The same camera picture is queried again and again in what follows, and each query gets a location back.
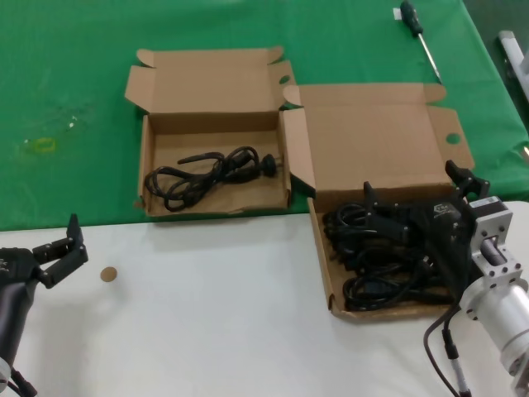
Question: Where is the open brown cardboard box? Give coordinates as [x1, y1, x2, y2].
[283, 82, 476, 320]

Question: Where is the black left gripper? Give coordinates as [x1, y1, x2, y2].
[0, 213, 89, 361]

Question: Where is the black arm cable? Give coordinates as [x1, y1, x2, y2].
[4, 366, 39, 397]
[421, 305, 463, 397]

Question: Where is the gray connector arm cable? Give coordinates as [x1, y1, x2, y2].
[441, 325, 472, 397]

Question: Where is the green tablecloth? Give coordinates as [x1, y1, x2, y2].
[0, 0, 529, 232]

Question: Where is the cardboard box with torn rim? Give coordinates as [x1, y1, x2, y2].
[123, 45, 297, 218]

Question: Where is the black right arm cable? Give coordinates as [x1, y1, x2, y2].
[421, 305, 463, 397]

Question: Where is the black handled screwdriver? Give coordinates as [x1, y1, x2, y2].
[399, 0, 443, 84]

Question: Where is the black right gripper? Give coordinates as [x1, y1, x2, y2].
[361, 160, 491, 301]

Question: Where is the black power cable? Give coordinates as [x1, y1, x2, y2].
[341, 275, 454, 314]
[330, 235, 447, 283]
[144, 145, 284, 213]
[322, 202, 373, 249]

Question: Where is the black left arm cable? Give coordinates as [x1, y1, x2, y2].
[4, 366, 39, 397]

